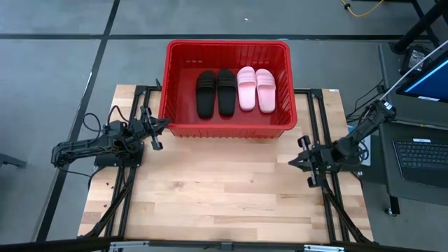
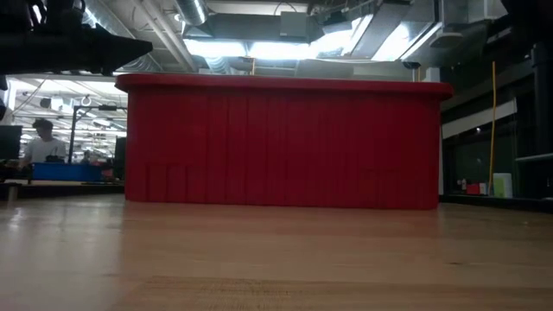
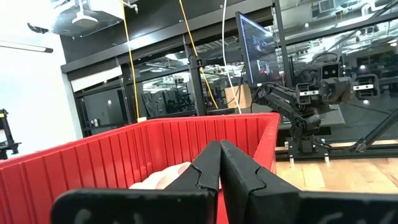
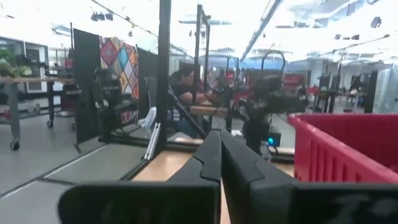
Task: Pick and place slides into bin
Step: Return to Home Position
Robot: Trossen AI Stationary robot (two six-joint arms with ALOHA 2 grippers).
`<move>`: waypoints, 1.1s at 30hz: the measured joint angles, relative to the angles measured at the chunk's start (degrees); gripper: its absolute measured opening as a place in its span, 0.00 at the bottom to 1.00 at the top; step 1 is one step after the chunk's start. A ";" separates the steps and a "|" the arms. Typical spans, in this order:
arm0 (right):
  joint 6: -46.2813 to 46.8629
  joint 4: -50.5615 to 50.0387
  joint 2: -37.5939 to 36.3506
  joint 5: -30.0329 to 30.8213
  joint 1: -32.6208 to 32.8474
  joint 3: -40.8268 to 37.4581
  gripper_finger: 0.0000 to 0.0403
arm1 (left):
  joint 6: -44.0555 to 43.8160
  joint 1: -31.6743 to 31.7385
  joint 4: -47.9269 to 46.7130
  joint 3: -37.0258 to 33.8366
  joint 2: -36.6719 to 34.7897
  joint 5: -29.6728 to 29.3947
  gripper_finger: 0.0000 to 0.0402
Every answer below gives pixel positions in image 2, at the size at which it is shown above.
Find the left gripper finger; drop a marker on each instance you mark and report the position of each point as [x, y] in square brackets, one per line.
[121, 47]

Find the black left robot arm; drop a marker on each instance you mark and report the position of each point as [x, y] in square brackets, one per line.
[60, 10]

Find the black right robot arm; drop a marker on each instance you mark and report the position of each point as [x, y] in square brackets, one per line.
[531, 13]

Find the blue plastic bin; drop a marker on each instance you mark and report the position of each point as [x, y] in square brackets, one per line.
[65, 172]

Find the red plastic bin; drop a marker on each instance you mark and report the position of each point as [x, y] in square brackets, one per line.
[281, 142]

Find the black monitor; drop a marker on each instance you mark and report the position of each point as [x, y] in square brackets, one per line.
[120, 155]
[10, 142]

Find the person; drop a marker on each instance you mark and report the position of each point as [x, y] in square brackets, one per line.
[43, 149]

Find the wooden background table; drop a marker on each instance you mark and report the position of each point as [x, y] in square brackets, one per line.
[65, 189]

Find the ceiling light panel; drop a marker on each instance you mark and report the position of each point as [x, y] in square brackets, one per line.
[268, 49]

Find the grey ceiling box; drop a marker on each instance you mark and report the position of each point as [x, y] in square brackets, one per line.
[294, 23]

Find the small red box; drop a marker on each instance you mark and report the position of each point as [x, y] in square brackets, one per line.
[473, 189]

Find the yellow pole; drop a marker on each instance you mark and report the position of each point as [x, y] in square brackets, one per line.
[493, 129]

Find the green and white box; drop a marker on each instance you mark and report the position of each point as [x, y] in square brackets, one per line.
[502, 185]

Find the round silver air duct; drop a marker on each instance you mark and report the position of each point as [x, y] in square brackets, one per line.
[192, 10]

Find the rectangular silver air duct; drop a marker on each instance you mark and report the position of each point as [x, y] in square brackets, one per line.
[389, 30]

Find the black ceiling camera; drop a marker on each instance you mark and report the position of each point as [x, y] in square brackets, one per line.
[411, 65]

